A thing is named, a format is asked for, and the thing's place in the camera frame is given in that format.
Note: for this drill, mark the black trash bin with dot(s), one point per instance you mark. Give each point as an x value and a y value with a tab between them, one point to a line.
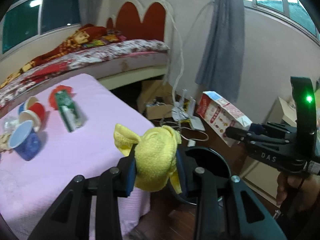
208	159

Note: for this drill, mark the clear plastic wrap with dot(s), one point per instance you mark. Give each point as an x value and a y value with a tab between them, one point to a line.
10	123

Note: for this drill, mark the person right hand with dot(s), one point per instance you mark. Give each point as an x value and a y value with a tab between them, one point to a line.
309	189

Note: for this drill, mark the right window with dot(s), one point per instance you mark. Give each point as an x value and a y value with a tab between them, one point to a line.
291	10

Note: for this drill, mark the cardboard box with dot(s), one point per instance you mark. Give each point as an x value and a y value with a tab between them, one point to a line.
155	100

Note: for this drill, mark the red patterned blanket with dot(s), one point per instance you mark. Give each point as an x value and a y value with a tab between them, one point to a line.
87	36

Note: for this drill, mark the yellow cloth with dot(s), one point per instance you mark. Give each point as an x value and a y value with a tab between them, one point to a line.
155	155

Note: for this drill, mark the white power adapter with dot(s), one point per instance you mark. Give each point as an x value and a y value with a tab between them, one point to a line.
191	143

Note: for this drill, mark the blue white paper cup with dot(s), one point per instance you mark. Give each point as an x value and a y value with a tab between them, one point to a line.
27	104

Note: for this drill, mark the red paper cup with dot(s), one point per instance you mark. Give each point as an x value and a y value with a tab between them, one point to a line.
35	113

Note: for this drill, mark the white wifi router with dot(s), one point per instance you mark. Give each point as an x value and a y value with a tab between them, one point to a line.
184	108

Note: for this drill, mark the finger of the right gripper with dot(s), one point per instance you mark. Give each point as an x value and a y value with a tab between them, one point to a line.
257	128
238	134

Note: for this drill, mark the red plastic bag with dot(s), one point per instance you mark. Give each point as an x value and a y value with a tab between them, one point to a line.
52	100

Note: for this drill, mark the blue paper cup large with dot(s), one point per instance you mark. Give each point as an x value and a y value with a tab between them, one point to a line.
25	141

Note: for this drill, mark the pink table cloth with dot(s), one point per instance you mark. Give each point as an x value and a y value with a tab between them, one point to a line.
28	188

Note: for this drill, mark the red heart headboard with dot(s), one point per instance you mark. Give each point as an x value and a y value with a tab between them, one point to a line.
135	22

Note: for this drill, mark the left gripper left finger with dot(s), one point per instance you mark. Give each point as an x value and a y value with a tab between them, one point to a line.
130	171

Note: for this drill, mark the bed mattress floral sheet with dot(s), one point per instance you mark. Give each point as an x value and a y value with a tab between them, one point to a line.
99	62

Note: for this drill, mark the window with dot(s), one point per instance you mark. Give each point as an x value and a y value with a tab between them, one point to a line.
291	10
27	19

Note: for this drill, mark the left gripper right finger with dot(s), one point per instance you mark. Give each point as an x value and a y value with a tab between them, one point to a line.
185	167

